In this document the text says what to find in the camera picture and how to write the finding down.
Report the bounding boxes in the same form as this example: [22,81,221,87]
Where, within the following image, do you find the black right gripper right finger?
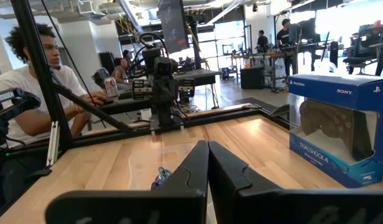
[208,139,383,224]

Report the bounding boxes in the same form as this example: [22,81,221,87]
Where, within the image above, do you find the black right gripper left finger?
[45,139,210,224]

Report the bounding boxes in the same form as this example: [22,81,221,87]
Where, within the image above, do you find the teal braided USB-C cable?
[157,167,173,183]

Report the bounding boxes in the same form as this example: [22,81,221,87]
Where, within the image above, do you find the clear plastic bag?
[127,142,197,191]

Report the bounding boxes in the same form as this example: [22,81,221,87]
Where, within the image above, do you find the dark office desk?
[98,68,223,116]

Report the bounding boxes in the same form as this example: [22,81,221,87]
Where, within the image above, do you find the dark backpack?
[91,67,111,91]

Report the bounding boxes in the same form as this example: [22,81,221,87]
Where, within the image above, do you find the black hanging monitor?
[157,0,191,54]

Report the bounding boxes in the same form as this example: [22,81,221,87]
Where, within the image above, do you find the black table clamp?
[270,104,290,118]
[25,167,52,180]

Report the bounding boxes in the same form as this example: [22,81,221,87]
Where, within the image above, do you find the dark game controller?
[298,98,376,161]

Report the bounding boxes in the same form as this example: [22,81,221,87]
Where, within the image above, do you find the white light bar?
[45,120,60,167]

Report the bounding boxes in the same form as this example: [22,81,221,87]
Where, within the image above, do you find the blue DualShock 4 box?
[287,73,383,189]

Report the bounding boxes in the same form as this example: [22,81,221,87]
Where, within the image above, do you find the black office chair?
[343,24,383,75]

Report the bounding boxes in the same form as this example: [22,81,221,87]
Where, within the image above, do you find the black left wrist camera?
[153,57,174,78]

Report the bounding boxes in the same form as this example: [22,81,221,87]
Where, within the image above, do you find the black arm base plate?
[149,121,185,133]

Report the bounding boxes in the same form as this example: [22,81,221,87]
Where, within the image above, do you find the black aluminium table frame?
[0,102,383,218]

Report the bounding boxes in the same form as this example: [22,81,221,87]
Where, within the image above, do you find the thin black hanging cable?
[40,0,108,129]

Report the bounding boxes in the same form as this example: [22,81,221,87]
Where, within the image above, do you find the black camera gantry frame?
[9,0,133,151]

